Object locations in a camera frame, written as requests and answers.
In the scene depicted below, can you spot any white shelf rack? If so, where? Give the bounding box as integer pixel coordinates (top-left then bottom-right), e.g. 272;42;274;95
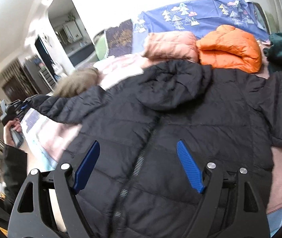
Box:
39;67;57;91

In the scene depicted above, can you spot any pink puffer jacket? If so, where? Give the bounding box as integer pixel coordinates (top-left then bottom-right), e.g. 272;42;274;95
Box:
142;31;199;62

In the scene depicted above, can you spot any pink polka-dot blanket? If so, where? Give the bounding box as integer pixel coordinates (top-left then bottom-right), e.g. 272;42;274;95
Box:
22;53;282;214

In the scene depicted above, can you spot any olive brown fleece garment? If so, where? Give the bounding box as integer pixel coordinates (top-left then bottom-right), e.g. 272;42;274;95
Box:
53;67;99;98

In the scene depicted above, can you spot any black puffer jacket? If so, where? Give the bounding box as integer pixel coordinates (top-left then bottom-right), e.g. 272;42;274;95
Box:
30;60;282;237

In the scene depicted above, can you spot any person's left hand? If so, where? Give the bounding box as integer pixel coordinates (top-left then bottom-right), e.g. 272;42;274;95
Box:
4;118;24;148

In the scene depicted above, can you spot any blue tree-print bed sheet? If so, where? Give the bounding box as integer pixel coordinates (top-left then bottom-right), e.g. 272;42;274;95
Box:
132;0;269;53

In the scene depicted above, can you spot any dark blue kitchen counter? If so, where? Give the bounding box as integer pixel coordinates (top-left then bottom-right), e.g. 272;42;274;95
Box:
68;44;95;66

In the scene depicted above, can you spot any orange puffer jacket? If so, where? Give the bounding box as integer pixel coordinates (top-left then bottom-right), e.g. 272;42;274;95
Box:
196;25;262;74

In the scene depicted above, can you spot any dark purple tree-print quilt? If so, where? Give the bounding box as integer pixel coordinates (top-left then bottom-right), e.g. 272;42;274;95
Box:
105;19;133;57

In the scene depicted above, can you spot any black sleeved left forearm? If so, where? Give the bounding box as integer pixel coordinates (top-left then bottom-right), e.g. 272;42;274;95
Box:
3;145;27;214

